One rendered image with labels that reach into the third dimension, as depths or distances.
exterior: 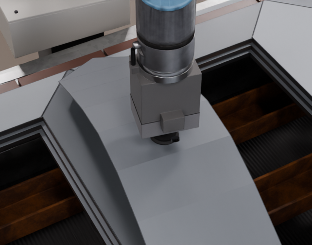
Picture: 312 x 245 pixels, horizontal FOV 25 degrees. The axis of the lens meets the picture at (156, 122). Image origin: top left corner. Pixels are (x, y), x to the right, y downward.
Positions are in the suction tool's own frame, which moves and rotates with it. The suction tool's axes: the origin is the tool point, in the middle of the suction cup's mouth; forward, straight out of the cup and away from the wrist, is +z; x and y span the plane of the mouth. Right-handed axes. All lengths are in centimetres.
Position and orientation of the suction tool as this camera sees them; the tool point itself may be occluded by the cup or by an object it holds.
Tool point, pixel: (164, 139)
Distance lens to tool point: 105.2
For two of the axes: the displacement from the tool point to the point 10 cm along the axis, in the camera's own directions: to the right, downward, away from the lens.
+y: 9.6, -2.0, 1.9
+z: 0.0, 6.9, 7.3
